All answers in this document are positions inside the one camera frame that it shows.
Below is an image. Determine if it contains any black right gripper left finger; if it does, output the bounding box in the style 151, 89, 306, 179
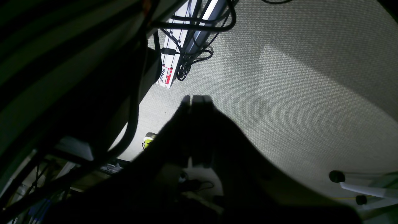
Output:
134, 95, 191, 175

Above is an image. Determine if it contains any white stand with black casters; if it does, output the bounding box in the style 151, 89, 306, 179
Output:
329, 170, 397, 210

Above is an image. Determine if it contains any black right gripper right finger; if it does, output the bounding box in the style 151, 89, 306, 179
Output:
192, 95, 249, 175

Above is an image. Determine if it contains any yellow green shoe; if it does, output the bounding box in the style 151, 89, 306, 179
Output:
142, 132, 157, 150

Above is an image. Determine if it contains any black cable bundle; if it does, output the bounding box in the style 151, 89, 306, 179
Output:
149, 0, 237, 82

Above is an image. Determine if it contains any white aluminium frame rail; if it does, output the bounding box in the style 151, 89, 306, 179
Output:
157, 0, 229, 89

